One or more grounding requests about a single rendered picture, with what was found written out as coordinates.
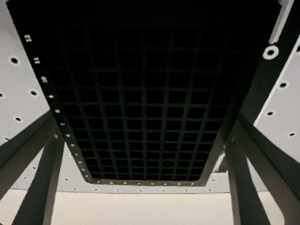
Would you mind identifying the grey flat base plate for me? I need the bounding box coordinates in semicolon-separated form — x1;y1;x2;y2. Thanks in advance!
0;0;300;195

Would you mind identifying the black well plate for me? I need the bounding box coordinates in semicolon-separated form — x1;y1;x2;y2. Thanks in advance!
6;0;282;187

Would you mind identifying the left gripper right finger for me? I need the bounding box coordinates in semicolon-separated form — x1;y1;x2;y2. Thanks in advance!
225;112;300;225

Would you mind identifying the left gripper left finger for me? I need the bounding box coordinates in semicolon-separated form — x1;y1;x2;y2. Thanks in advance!
0;110;65;225

